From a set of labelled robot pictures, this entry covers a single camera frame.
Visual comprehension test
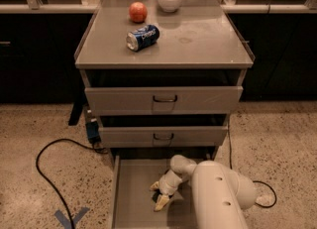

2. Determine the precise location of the grey top drawer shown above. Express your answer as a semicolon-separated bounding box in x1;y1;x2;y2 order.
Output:
85;86;243;116

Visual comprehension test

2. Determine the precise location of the black cable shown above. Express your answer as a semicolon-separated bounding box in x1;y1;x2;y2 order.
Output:
226;123;277;209
35;138;109;229

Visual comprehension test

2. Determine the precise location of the grey bottom drawer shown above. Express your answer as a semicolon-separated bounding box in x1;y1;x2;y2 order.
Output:
110;155;198;229

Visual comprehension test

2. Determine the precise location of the red apple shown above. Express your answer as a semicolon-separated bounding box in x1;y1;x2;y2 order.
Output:
129;2;148;23

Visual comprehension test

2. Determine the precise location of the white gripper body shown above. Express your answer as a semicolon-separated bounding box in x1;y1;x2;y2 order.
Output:
158;170;182;195

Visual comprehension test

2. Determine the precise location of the dark background counter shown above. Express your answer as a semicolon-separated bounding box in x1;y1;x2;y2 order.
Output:
0;12;317;103

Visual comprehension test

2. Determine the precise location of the blue power adapter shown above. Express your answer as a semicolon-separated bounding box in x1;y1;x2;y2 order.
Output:
85;121;101;144

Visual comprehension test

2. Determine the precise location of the grey middle drawer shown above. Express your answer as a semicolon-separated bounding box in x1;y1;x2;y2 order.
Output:
99;126;227;148

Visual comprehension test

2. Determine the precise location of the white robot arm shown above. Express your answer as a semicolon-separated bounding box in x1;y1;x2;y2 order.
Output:
150;155;257;229

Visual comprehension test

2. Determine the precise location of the blue Pepsi can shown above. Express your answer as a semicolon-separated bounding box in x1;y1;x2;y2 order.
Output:
126;25;159;52

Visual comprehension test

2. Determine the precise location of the grey drawer cabinet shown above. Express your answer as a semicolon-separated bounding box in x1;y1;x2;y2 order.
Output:
75;0;254;159

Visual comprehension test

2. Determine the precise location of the blue tape floor mark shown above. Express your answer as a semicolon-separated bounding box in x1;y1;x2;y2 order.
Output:
53;206;90;229

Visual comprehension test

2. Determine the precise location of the black cable right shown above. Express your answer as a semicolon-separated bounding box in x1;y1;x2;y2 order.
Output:
226;123;277;209

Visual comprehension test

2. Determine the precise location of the dark green sponge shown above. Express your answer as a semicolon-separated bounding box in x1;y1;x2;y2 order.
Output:
152;191;160;203

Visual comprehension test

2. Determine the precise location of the grey drawer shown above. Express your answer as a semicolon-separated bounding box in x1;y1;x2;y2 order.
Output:
85;86;243;116
99;126;227;148
110;155;198;229

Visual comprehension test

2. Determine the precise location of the black cable left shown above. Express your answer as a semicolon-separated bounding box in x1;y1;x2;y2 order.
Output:
35;138;109;229

